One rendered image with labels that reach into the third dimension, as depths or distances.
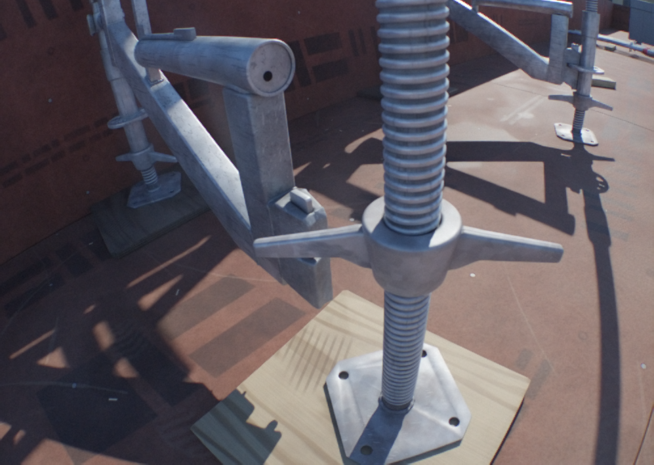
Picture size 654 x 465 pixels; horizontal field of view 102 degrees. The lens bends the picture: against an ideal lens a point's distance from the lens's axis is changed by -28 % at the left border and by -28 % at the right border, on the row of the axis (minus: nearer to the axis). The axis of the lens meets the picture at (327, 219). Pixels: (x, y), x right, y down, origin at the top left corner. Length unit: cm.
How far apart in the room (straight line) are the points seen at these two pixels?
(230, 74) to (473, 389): 43
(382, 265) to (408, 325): 8
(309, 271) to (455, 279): 31
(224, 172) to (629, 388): 63
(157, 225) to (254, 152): 54
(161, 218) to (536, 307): 77
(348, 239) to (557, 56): 111
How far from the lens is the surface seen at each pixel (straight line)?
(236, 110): 34
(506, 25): 290
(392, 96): 19
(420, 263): 23
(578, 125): 131
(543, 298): 63
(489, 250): 26
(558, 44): 127
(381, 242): 22
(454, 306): 57
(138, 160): 95
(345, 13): 145
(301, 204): 34
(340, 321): 52
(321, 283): 39
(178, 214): 86
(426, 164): 21
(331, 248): 26
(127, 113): 92
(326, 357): 49
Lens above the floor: 43
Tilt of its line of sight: 35 degrees down
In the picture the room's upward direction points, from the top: 7 degrees counter-clockwise
